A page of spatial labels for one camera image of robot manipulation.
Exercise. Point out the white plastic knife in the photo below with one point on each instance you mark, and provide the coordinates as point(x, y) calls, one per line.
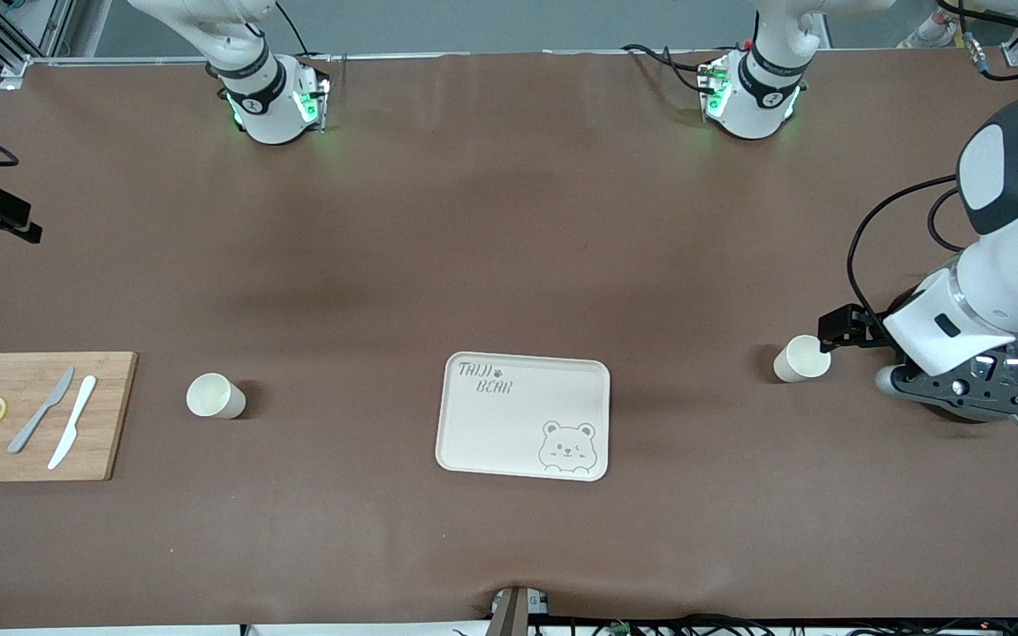
point(74, 420)

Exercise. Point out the bamboo cutting board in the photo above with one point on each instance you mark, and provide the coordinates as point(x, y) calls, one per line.
point(111, 415)

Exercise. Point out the beige bear print tray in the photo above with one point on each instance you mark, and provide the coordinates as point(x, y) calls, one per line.
point(509, 433)

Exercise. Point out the white shoe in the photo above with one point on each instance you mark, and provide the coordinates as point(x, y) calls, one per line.
point(929, 35)

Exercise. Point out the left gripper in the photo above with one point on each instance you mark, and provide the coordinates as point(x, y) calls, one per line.
point(868, 329)

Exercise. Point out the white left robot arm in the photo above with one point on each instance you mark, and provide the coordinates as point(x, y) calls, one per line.
point(1017, 256)

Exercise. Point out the white plastic cup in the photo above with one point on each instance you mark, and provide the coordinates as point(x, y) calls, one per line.
point(796, 362)
point(211, 395)

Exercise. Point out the brown table cover mat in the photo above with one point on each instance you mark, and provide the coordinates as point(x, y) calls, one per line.
point(509, 221)

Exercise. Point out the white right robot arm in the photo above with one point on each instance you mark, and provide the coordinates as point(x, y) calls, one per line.
point(253, 97)

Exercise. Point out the grey plastic knife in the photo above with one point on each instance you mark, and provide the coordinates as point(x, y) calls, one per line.
point(36, 415)

